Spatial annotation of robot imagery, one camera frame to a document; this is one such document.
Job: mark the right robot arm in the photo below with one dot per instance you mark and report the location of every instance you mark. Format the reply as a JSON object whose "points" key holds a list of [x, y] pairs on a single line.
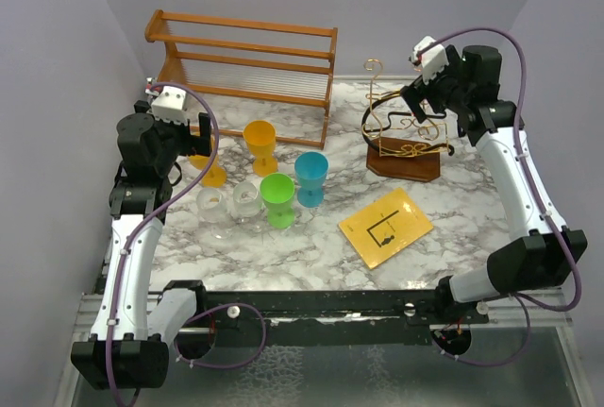
{"points": [[542, 248]]}

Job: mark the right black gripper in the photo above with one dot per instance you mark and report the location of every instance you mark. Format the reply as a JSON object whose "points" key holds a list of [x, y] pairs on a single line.
{"points": [[415, 92]]}

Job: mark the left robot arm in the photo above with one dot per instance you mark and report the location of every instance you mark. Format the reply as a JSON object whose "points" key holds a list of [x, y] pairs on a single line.
{"points": [[128, 345]]}

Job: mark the orange plastic wine glass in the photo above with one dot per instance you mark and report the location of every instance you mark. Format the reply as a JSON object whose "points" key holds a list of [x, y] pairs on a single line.
{"points": [[260, 138], [216, 176]]}

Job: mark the clear wine glass left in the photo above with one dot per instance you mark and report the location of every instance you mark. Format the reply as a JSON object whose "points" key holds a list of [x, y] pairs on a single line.
{"points": [[213, 214]]}

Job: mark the clear wine glass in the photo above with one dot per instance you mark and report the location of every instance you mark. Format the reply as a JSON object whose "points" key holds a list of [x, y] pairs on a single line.
{"points": [[213, 214], [248, 207]]}

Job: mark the green plastic wine glass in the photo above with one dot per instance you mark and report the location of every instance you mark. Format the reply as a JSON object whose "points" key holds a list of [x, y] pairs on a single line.
{"points": [[277, 191]]}

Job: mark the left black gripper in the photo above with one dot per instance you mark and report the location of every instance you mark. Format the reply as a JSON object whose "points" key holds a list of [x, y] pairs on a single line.
{"points": [[193, 144]]}

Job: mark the wooden dish rack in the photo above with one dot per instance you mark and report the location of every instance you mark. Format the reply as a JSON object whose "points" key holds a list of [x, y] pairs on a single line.
{"points": [[246, 59]]}

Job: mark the clear wine glass right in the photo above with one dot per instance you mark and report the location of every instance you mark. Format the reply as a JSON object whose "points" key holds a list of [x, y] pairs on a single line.
{"points": [[248, 207]]}

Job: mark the blue plastic wine glass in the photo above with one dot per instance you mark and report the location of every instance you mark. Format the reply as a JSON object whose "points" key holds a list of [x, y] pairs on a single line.
{"points": [[310, 170]]}

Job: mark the gold wire wine glass rack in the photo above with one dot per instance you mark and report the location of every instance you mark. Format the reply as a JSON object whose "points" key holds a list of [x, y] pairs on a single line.
{"points": [[401, 147]]}

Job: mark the black metal base rail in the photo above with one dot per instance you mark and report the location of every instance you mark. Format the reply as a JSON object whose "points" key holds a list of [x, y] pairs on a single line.
{"points": [[322, 318]]}

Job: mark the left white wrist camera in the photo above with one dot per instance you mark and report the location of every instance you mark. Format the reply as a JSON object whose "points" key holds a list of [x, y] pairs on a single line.
{"points": [[168, 105]]}

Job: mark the yellow book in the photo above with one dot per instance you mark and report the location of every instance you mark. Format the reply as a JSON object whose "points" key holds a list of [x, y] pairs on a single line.
{"points": [[385, 227]]}

